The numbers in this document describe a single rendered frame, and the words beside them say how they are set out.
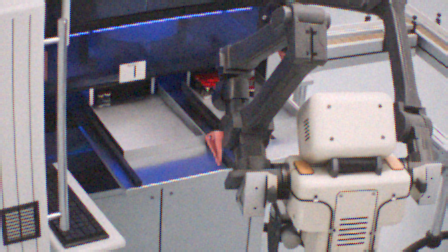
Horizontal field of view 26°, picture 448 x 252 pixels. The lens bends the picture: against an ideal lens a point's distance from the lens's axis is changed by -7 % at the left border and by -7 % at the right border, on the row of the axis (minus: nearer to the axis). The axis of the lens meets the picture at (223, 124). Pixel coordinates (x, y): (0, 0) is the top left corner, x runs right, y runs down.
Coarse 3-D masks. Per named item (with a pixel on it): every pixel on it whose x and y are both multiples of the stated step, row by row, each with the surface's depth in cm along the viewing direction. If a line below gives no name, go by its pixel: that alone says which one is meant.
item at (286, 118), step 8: (256, 72) 335; (256, 80) 336; (264, 80) 331; (184, 88) 325; (192, 88) 329; (256, 88) 332; (192, 96) 321; (200, 96) 324; (200, 104) 316; (208, 104) 320; (288, 104) 319; (208, 112) 312; (216, 112) 316; (224, 112) 317; (280, 112) 319; (288, 112) 320; (296, 112) 316; (216, 120) 308; (280, 120) 308; (288, 120) 309; (296, 120) 311; (280, 128) 309; (288, 128) 311
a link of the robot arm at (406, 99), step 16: (384, 0) 253; (400, 0) 254; (384, 16) 254; (400, 16) 252; (400, 32) 250; (400, 48) 248; (400, 64) 246; (400, 80) 246; (400, 96) 244; (416, 96) 244; (400, 112) 240; (416, 112) 245; (400, 128) 239; (432, 128) 243
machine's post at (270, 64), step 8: (272, 56) 328; (264, 64) 331; (272, 64) 330; (264, 72) 332; (264, 216) 362; (256, 224) 362; (248, 232) 363; (256, 232) 364; (248, 240) 364; (256, 240) 366; (248, 248) 366; (256, 248) 368
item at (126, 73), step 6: (120, 66) 303; (126, 66) 304; (132, 66) 305; (138, 66) 306; (144, 66) 307; (120, 72) 304; (126, 72) 305; (132, 72) 306; (138, 72) 307; (144, 72) 308; (120, 78) 305; (126, 78) 306; (132, 78) 307; (138, 78) 308
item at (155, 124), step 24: (144, 96) 322; (168, 96) 316; (120, 120) 308; (144, 120) 309; (168, 120) 310; (192, 120) 304; (120, 144) 289; (144, 144) 296; (168, 144) 292; (192, 144) 296
